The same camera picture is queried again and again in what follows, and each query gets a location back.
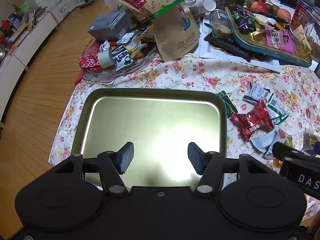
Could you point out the heap of foil wrapped candies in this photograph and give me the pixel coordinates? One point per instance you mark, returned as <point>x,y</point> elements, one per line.
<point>243,21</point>

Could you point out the white paper cup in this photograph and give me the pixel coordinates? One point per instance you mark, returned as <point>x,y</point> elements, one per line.
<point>208,3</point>

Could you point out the black tray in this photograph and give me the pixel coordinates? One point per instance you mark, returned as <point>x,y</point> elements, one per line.
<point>232,47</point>

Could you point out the teal tray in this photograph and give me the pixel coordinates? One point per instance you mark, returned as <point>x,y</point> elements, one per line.
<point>250,45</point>

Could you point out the floral tablecloth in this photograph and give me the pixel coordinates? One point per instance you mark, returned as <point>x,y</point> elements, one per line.
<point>200,75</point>

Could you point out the beige snack packet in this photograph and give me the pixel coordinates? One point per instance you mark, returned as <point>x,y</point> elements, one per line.
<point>301,38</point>

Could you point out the pile of small snack packets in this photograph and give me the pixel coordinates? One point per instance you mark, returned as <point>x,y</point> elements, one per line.
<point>130,47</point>

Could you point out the glass jar with cookies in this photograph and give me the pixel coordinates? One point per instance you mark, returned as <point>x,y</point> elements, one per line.
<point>220,20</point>

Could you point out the dark green candy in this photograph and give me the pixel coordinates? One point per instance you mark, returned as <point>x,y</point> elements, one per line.
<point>227,102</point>

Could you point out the white flat board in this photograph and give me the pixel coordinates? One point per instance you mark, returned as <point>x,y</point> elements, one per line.
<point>210,52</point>

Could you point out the red patterned packet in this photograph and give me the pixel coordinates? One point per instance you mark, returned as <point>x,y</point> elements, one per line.
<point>87,62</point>

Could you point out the grey cardboard box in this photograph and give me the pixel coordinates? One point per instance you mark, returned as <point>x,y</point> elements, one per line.
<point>107,25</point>

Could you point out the metal bowl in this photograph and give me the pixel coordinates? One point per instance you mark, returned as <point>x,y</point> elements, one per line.
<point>2,51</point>

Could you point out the clear plastic container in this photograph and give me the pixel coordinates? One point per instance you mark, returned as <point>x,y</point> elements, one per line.
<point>315,30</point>

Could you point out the red apple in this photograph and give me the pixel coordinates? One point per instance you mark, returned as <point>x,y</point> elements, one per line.
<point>283,14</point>
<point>258,7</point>

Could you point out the red snack packet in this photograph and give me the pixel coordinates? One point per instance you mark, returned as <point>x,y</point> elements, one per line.
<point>252,120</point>

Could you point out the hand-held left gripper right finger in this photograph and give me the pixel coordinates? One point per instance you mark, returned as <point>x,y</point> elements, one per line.
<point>193,158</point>

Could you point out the glass plate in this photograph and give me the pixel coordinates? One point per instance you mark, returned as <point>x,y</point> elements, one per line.
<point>105,76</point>

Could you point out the long white snack packet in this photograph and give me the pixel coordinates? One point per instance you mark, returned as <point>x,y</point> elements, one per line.
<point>265,140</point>

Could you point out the white black snack packet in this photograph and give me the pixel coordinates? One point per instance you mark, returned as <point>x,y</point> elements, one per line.
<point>256,92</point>

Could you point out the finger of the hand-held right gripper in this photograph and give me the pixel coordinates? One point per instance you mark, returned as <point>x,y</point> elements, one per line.
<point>285,151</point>

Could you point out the floor mop head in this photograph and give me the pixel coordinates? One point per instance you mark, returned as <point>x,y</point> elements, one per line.
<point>87,3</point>

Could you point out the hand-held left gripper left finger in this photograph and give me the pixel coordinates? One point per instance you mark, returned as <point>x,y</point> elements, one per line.
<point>126,158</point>

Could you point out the tape roll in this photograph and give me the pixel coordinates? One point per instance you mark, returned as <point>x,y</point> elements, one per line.
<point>105,57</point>

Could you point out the white green snack packet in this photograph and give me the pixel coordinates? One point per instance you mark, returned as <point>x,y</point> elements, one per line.
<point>273,106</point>

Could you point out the gold metal tray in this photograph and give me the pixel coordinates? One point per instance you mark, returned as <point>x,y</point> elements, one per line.
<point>150,120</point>

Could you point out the kraft bag with sun logo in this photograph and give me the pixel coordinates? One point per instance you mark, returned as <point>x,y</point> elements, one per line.
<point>175,40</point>

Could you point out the white low cabinet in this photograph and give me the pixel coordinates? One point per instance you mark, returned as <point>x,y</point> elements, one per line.
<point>32,45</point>

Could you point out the pink snack packet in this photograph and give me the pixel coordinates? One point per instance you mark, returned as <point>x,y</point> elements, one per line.
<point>278,40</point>

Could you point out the red can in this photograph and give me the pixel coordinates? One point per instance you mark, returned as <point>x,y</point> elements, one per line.
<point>300,13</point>

